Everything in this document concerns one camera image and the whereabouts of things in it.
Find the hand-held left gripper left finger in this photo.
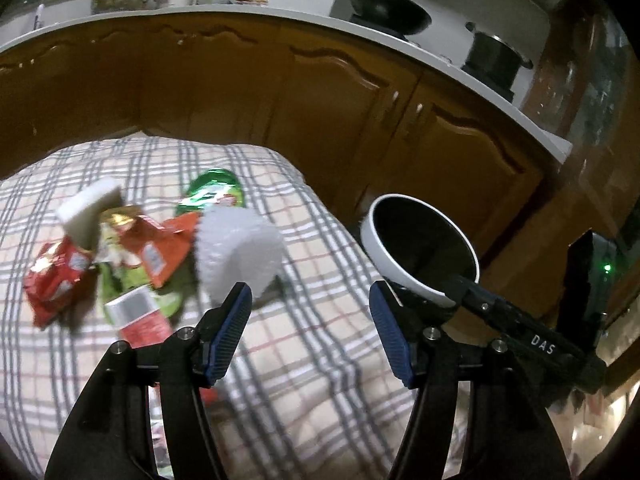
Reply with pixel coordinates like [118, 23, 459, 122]
[45, 282, 253, 480]

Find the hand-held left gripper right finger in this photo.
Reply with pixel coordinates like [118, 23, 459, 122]
[369, 280, 573, 480]

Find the white bin with black liner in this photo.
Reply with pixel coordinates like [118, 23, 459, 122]
[360, 194, 482, 308]

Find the black cooker under pot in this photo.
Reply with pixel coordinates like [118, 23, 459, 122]
[460, 62, 516, 102]

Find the black cooker under wok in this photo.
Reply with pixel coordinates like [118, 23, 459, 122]
[350, 12, 423, 44]

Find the wooden kitchen cabinet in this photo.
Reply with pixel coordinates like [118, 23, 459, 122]
[0, 10, 571, 273]

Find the black cooking pot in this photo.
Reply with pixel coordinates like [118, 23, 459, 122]
[462, 21, 534, 86]

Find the crushed green soda can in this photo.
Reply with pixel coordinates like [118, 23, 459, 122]
[176, 167, 247, 216]

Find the red and white packet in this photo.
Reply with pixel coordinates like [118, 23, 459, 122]
[105, 287, 173, 351]

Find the orange snack wrapper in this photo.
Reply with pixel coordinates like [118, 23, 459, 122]
[120, 212, 201, 289]

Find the white foam block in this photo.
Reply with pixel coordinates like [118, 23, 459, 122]
[56, 178, 123, 251]

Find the wooden glass-panel door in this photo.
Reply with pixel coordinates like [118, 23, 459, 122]
[520, 0, 631, 261]

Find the plaid cloth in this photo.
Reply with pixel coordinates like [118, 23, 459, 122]
[0, 135, 453, 480]

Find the red snack wrapper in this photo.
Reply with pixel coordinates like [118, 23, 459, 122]
[25, 239, 97, 331]

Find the green and gold spout pouch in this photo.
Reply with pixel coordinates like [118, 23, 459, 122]
[97, 205, 183, 318]

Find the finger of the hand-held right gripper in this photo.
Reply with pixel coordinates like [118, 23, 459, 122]
[440, 274, 609, 407]

